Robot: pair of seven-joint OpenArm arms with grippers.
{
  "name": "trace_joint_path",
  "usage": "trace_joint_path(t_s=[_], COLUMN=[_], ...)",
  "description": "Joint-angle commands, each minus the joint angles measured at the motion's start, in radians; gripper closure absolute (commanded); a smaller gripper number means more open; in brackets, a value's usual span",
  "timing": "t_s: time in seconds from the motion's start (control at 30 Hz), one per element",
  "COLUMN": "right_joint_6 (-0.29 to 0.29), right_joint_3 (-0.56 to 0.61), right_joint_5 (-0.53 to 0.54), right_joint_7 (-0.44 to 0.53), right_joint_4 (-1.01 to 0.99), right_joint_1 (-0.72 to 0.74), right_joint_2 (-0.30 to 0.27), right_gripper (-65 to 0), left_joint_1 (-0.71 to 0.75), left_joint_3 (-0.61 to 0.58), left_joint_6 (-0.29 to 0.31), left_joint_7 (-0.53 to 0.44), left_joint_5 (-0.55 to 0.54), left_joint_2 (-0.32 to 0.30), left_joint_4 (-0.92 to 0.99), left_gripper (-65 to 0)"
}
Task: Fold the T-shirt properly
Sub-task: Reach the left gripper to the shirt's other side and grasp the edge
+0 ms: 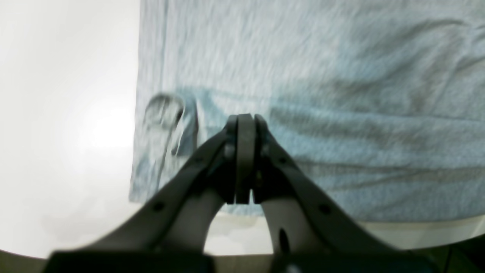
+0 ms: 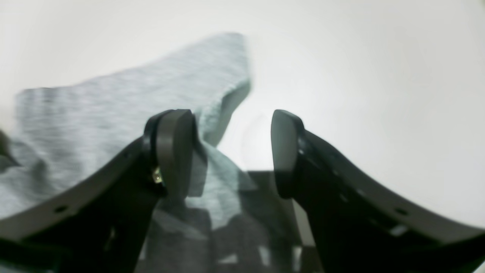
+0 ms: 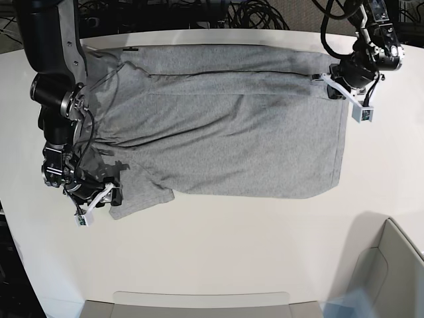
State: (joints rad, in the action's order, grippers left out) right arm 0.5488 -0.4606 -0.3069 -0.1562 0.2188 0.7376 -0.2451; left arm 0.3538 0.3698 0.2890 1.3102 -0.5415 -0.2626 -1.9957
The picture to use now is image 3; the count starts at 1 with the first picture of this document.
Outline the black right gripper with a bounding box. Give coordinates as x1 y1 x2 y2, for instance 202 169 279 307
62 173 123 206

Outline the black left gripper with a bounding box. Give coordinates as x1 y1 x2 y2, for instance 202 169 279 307
327 56 379 100

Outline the grey T-shirt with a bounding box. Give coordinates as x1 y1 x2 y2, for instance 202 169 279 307
81 45 348 220

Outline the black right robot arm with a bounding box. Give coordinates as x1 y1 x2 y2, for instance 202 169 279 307
13 1 122 207

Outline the grey chair bottom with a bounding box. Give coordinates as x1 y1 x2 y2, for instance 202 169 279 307
80 291 323 317

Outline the grey chair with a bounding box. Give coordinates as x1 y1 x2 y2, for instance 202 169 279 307
80 291 323 317
343 218 423 317

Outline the grey chair right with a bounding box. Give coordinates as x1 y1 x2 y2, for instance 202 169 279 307
343 218 423 317

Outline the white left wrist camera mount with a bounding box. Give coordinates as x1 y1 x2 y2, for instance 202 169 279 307
311 73 374 123

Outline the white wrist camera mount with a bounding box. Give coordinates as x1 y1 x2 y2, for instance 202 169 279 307
311 73 374 123
74 182 119 227

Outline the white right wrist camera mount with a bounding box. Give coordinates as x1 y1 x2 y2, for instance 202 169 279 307
74 182 119 227

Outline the black cable bundle background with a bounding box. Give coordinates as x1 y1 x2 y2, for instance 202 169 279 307
185 0 292 32

